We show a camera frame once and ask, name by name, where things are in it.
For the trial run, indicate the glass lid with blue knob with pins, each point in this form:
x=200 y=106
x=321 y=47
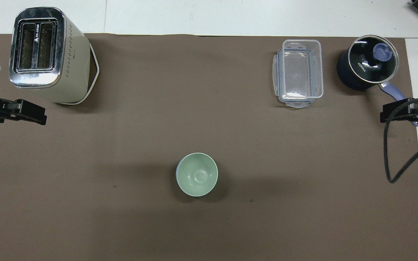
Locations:
x=368 y=61

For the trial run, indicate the clear plastic food container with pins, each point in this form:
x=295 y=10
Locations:
x=300 y=72

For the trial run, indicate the clear lid with blue seal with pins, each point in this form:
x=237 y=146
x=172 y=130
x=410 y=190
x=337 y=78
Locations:
x=276 y=78

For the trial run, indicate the dark blue pot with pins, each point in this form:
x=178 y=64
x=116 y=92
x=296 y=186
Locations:
x=347 y=78

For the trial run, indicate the green bowl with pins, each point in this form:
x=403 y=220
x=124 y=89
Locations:
x=197 y=174

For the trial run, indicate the cream and chrome toaster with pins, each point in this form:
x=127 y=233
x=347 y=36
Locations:
x=69 y=69

